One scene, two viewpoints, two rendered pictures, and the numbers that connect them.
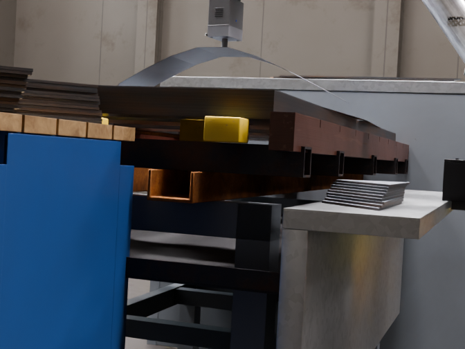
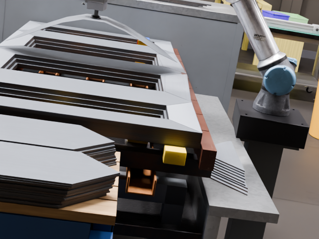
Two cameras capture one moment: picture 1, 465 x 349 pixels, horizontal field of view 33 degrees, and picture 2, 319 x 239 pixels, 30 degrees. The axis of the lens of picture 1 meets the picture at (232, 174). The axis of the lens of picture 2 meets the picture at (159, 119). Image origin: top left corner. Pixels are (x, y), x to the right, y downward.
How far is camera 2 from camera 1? 92 cm
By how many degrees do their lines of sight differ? 28
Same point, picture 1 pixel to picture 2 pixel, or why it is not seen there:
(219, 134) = (173, 160)
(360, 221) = (249, 214)
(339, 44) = not seen: outside the picture
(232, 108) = (176, 140)
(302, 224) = (218, 213)
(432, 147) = (192, 51)
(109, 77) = not seen: outside the picture
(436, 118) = (196, 32)
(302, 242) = (217, 222)
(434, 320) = not seen: hidden behind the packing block
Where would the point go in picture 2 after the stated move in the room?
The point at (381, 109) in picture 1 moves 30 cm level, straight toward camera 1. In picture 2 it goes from (161, 23) to (173, 33)
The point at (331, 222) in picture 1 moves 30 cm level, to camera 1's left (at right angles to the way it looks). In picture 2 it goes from (234, 213) to (133, 216)
